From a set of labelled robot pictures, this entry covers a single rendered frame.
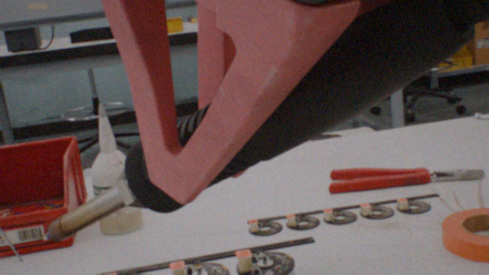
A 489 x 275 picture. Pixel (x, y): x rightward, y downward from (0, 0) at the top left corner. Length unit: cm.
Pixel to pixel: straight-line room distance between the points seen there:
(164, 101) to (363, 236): 30
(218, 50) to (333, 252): 26
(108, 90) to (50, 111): 43
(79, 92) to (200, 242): 422
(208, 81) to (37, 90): 451
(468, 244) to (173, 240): 21
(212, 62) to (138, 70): 3
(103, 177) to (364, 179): 21
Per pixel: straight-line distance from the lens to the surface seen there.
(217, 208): 52
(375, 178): 53
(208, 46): 19
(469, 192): 52
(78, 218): 23
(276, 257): 28
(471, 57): 479
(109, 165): 49
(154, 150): 17
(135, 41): 16
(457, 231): 42
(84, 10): 247
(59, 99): 469
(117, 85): 464
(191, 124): 17
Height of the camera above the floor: 93
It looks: 14 degrees down
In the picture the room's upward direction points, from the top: 7 degrees counter-clockwise
